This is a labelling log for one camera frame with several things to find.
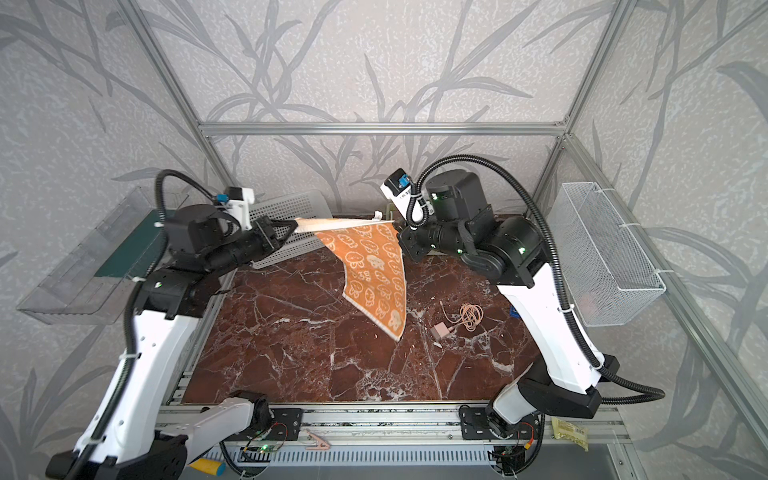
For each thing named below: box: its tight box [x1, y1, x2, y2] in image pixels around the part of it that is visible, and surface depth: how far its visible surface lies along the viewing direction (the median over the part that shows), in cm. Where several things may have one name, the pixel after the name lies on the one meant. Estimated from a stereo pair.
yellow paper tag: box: [551, 416, 589, 452], surface depth 73 cm
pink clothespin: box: [306, 430, 331, 450], surface depth 72 cm
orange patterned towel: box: [295, 218, 407, 343], surface depth 77 cm
